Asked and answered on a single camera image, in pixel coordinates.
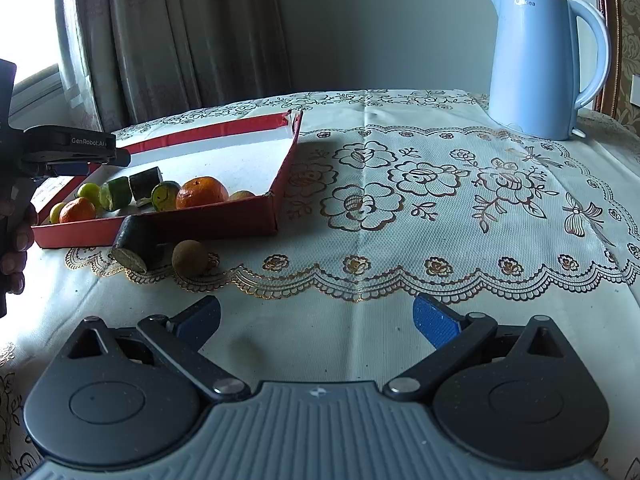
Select large orange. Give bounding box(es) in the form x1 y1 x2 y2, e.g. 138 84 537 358
175 176 230 210

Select person's left hand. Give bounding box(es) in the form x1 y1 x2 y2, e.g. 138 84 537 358
0 199 39 297

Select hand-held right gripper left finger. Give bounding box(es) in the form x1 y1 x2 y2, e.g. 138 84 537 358
66 294 252 403

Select large brown longan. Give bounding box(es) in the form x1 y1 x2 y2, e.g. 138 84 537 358
171 239 210 279

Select light blue electric kettle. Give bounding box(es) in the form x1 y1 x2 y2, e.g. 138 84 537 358
487 0 612 141

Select red cardboard box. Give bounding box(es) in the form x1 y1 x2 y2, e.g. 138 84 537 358
31 109 304 250

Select green lime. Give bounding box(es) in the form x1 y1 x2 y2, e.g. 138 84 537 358
151 181 182 213

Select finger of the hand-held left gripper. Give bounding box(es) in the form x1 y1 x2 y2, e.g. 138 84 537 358
30 148 132 179

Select long dark cucumber piece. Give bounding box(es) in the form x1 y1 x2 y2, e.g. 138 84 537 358
110 214 174 275

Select small orange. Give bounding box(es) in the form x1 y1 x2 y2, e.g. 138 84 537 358
59 197 97 225

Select white floral tablecloth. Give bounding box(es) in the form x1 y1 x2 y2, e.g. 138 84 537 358
0 89 640 480

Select floral lace table runner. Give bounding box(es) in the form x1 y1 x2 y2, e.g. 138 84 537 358
65 127 640 304

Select short dark cucumber piece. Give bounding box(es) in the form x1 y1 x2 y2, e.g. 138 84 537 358
128 166 165 204

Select grey curtain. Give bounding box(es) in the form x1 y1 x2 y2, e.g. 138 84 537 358
52 0 297 134

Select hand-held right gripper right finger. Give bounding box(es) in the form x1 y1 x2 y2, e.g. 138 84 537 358
384 292 569 404

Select green cucumber piece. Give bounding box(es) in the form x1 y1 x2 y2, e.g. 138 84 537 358
98 176 132 212

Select wooden upholstered headboard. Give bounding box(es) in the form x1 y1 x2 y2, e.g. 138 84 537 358
590 0 640 127

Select white window frame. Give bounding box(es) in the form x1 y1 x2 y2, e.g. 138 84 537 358
9 62 64 117

